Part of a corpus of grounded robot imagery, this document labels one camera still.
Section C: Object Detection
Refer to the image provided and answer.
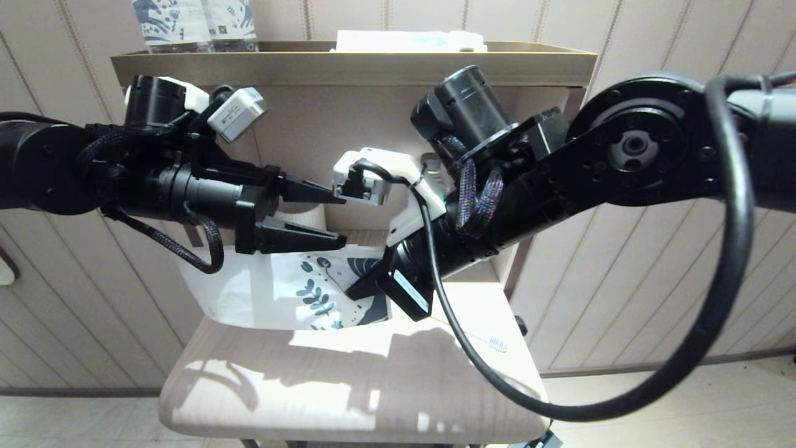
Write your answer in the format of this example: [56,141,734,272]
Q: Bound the blue patterned packs on shelf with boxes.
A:
[132,0,212,54]

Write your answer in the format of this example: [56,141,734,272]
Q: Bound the white wall fixture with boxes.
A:
[0,246,21,287]

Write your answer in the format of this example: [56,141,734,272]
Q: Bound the braided cable of left arm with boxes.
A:
[81,124,224,275]

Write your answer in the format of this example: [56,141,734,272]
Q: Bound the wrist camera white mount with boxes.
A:
[124,76,271,144]
[333,147,448,250]

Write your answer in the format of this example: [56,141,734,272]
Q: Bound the white packet with blue print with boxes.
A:
[336,30,488,53]

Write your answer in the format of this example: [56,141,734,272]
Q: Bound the white ribbed mug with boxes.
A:
[281,202,328,248]

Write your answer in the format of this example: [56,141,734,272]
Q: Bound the braided cable of right arm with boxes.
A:
[438,134,504,238]

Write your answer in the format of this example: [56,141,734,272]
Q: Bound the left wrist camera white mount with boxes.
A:
[124,76,271,144]

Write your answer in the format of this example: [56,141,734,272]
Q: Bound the white toothbrush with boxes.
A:
[429,314,509,353]

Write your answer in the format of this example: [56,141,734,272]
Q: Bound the clear plastic water bottle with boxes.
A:
[420,152,444,182]

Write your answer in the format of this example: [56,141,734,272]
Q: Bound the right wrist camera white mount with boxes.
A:
[333,147,448,250]

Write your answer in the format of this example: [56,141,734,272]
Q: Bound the white floral plastic pouch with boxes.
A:
[177,243,392,330]

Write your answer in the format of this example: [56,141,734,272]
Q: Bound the braided cable of arm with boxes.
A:
[438,134,504,238]
[81,124,224,275]

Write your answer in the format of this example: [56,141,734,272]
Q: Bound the light wooden shelf table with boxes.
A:
[111,40,598,448]

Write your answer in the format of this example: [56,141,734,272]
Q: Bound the thick black camera cable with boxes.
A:
[345,72,796,422]

